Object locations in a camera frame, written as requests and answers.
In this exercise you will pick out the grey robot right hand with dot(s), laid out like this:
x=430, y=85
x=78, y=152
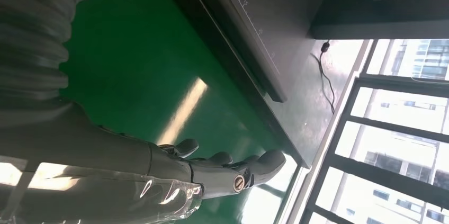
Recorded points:
x=87, y=155

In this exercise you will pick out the black scanner column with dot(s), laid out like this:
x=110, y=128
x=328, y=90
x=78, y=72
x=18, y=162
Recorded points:
x=350, y=12

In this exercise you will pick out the black window frame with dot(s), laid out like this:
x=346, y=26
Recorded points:
x=386, y=85

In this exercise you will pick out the green conveyor belt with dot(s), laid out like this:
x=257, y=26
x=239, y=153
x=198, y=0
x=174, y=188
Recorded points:
x=140, y=57

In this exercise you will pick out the black scanner base plate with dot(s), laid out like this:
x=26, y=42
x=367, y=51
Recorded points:
x=273, y=1

